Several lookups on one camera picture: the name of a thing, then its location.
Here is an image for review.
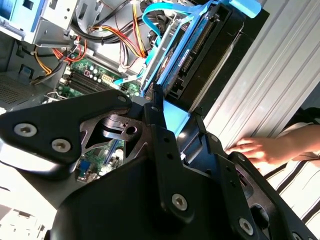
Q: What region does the blue data wire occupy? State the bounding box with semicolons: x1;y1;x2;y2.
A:
112;1;211;88

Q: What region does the person right hand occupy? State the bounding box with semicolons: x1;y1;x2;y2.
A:
224;131;299;171

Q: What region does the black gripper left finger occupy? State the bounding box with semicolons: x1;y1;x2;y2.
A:
0;83;197;225

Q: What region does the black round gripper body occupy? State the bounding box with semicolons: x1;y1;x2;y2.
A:
49;154;236;240

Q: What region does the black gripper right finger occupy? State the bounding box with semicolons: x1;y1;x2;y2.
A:
176;107;320;240

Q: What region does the hard disk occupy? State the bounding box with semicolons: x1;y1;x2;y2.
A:
139;0;263;137

